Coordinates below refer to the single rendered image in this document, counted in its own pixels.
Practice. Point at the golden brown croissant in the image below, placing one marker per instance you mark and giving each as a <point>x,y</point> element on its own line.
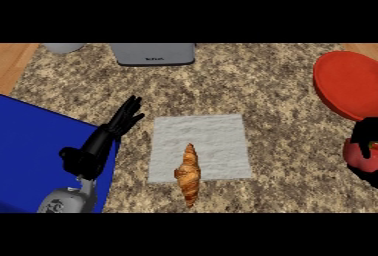
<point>189,175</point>

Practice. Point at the blue placemat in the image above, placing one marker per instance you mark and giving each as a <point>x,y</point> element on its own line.
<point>34,156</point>

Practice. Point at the white placemat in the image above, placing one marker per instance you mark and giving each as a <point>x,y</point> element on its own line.
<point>207,140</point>

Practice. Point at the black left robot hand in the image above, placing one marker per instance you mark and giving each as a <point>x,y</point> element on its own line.
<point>100,141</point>

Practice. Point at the grey appliance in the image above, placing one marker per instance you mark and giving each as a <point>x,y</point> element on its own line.
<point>152,53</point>

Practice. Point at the pale grey round container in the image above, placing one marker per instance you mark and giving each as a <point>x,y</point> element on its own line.
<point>62,47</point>

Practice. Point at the red bowl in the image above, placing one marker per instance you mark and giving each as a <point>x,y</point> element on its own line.
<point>350,85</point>

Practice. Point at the red bell pepper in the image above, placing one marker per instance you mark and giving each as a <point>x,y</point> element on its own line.
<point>359,157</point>

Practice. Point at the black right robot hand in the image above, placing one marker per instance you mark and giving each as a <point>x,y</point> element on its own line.
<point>365,133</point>

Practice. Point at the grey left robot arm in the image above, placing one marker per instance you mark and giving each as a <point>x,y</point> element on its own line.
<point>68,199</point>

